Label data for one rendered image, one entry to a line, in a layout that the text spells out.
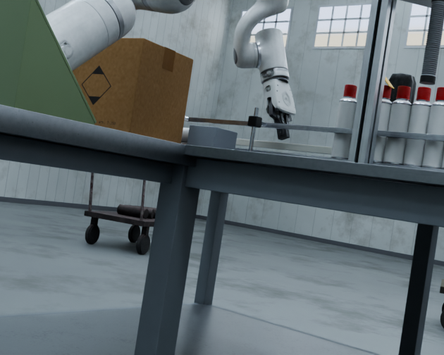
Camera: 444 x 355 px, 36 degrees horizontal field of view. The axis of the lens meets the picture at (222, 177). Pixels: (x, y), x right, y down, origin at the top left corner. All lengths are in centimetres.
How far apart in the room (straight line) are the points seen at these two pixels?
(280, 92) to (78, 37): 76
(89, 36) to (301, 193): 54
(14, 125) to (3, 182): 1025
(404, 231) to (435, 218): 1118
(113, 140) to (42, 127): 15
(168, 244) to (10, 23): 52
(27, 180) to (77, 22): 1019
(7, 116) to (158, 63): 90
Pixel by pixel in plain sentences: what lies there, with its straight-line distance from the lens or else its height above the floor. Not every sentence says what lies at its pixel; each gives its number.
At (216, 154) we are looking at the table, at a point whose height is 82.
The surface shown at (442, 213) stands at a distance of 109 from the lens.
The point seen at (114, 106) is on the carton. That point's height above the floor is 93.
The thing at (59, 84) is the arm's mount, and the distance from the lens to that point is 131.
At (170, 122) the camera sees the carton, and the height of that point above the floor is 92.
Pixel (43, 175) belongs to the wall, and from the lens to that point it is 1173.
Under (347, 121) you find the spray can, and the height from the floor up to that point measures 98.
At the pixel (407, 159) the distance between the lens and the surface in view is 176.
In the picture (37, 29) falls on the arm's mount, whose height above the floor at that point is 99.
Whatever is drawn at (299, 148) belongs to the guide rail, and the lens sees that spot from 197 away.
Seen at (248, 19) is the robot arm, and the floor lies 124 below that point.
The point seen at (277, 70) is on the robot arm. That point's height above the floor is 112.
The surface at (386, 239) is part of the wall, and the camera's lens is 1240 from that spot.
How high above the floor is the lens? 76
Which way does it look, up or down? 1 degrees up
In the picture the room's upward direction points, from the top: 9 degrees clockwise
